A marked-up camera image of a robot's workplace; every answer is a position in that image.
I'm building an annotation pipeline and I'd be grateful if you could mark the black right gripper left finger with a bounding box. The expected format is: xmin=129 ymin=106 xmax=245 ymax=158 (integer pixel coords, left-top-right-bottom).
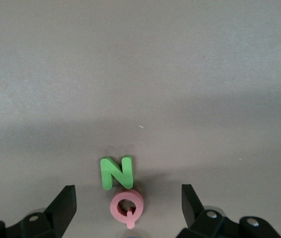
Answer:
xmin=0 ymin=184 xmax=78 ymax=238

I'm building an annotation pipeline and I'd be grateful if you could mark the brown table cover mat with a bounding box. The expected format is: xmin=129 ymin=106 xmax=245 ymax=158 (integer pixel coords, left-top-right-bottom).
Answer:
xmin=0 ymin=0 xmax=281 ymax=238

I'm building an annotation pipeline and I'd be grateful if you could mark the pink foam letter Q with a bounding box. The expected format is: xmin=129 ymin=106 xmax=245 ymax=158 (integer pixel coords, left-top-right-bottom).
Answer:
xmin=110 ymin=189 xmax=145 ymax=230

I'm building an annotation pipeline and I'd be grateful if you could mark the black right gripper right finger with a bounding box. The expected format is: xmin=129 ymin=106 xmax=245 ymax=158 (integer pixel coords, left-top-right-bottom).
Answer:
xmin=176 ymin=183 xmax=281 ymax=238

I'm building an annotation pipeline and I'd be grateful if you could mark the green foam letter N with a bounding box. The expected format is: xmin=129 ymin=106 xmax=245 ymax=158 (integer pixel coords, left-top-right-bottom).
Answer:
xmin=100 ymin=155 xmax=135 ymax=191

